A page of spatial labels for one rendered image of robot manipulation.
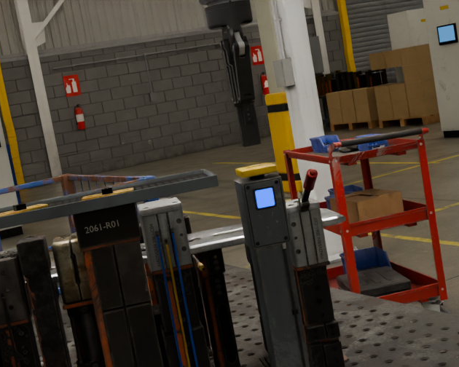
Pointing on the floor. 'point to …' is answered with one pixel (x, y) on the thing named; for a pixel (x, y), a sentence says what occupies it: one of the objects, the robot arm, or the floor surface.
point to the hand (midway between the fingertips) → (248, 124)
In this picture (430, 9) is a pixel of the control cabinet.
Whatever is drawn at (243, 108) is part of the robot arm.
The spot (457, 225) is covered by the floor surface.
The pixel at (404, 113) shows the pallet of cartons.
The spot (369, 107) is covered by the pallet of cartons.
